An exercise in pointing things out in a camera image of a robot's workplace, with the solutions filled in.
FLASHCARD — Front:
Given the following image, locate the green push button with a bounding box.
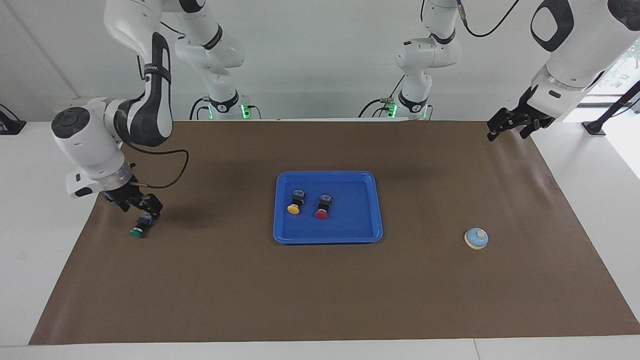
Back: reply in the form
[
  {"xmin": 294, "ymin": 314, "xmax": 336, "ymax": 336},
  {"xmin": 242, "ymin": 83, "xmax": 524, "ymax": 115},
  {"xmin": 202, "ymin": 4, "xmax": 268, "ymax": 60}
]
[{"xmin": 129, "ymin": 212, "xmax": 156, "ymax": 239}]

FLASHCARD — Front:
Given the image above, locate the blue desk bell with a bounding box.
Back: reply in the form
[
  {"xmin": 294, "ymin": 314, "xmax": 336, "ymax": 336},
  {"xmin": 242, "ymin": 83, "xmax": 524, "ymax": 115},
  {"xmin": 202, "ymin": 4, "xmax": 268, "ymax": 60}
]
[{"xmin": 464, "ymin": 227, "xmax": 490, "ymax": 250}]

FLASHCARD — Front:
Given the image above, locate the yellow push button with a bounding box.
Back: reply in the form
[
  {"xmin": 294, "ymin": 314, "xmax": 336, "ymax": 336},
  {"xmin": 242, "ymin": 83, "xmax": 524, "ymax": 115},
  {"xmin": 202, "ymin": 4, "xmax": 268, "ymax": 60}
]
[{"xmin": 286, "ymin": 189, "xmax": 308, "ymax": 215}]

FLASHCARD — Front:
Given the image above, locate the red push button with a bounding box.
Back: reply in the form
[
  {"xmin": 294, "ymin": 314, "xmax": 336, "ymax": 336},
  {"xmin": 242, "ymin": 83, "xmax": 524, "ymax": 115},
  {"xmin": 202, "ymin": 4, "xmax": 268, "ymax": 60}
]
[{"xmin": 314, "ymin": 193, "xmax": 334, "ymax": 220}]

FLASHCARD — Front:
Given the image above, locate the blue plastic tray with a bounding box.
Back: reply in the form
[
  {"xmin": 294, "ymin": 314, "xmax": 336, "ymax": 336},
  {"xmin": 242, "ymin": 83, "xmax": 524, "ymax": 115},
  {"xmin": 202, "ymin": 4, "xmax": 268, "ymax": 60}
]
[{"xmin": 273, "ymin": 171, "xmax": 384, "ymax": 245}]

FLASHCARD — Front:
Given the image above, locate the black angled stand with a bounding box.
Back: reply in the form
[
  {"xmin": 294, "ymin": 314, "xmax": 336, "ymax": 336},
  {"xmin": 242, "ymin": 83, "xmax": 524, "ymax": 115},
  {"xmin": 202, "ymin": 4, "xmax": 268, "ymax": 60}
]
[{"xmin": 582, "ymin": 80, "xmax": 640, "ymax": 136}]

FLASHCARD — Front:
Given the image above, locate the small black table clamp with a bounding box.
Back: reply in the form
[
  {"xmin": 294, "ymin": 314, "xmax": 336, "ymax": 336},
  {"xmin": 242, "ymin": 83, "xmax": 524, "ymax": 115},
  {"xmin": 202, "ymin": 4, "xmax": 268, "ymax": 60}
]
[{"xmin": 0, "ymin": 104, "xmax": 27, "ymax": 135}]

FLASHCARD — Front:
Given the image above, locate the brown paper table mat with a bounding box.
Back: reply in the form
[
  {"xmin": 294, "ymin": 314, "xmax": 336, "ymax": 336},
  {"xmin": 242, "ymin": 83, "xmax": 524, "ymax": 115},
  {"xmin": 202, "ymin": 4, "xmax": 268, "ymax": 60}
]
[{"xmin": 28, "ymin": 120, "xmax": 640, "ymax": 346}]

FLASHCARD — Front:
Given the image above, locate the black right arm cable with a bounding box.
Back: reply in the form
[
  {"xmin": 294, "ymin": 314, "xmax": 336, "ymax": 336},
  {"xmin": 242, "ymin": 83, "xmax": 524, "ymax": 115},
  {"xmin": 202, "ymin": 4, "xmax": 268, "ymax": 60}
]
[{"xmin": 122, "ymin": 140, "xmax": 190, "ymax": 190}]

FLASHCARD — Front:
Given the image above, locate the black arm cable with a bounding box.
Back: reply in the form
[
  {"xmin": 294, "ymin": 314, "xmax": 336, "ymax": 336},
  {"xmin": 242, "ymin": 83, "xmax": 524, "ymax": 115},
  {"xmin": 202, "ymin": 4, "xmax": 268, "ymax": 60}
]
[
  {"xmin": 122, "ymin": 140, "xmax": 190, "ymax": 190},
  {"xmin": 452, "ymin": 0, "xmax": 521, "ymax": 39}
]

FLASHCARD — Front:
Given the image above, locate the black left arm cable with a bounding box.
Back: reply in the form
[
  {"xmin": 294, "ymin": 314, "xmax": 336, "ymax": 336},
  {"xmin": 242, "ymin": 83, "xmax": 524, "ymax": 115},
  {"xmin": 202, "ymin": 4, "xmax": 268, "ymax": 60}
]
[{"xmin": 452, "ymin": 0, "xmax": 521, "ymax": 39}]

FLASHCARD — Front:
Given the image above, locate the black base power cable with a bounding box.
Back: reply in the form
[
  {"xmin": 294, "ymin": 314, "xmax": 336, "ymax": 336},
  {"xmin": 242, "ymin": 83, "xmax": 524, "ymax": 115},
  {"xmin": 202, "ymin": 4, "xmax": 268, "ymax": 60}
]
[
  {"xmin": 189, "ymin": 96, "xmax": 212, "ymax": 121},
  {"xmin": 358, "ymin": 75, "xmax": 407, "ymax": 119}
]

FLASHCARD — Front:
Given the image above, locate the white wall socket box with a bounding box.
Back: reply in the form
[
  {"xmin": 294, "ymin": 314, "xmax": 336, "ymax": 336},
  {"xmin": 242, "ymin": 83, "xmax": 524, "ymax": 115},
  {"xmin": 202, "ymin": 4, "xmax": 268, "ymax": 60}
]
[{"xmin": 54, "ymin": 97, "xmax": 96, "ymax": 122}]

